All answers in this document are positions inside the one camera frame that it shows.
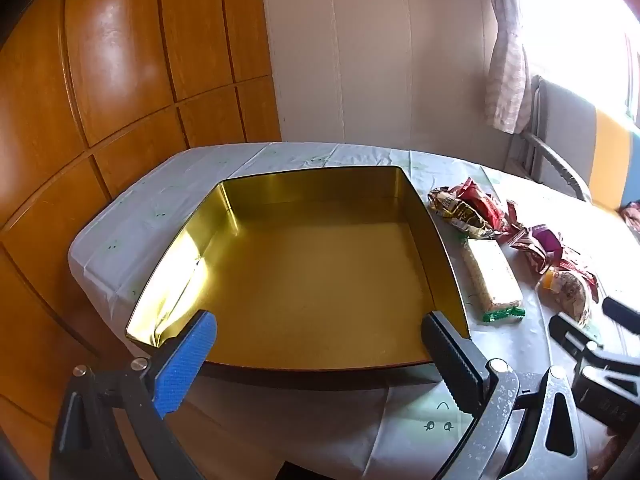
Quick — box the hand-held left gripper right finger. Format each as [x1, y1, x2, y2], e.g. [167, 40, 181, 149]
[421, 311, 587, 480]

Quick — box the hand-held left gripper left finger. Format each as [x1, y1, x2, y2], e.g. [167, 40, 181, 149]
[49, 309, 219, 480]

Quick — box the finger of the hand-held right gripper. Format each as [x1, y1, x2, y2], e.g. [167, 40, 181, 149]
[602, 297, 640, 335]
[548, 312, 602, 357]

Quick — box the clear bun packet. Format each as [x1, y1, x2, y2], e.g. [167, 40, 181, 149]
[536, 267, 596, 325]

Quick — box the pale cracker packet green end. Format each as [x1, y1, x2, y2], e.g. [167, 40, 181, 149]
[461, 238, 527, 323]

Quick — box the purple snack packet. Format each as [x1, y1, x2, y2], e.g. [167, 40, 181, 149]
[507, 224, 568, 275]

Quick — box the brown gold snack packet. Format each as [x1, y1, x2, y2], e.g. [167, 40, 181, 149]
[429, 186, 503, 240]

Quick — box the gold metal tin box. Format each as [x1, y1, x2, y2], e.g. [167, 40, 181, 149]
[124, 165, 471, 376]

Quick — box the dark red clothes pile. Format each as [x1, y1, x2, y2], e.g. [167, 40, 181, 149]
[620, 201, 640, 232]

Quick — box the pale green printed tablecloth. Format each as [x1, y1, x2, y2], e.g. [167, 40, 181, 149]
[67, 142, 640, 480]

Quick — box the grey yellow blue sofa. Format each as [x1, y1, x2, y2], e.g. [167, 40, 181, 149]
[520, 74, 640, 233]

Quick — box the pink patterned curtain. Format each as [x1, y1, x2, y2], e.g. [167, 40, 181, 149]
[485, 0, 531, 135]

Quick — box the bright window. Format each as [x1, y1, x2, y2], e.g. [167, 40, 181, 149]
[520, 0, 640, 126]

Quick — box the orange wooden wardrobe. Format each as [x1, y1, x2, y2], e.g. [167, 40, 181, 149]
[0, 0, 283, 480]

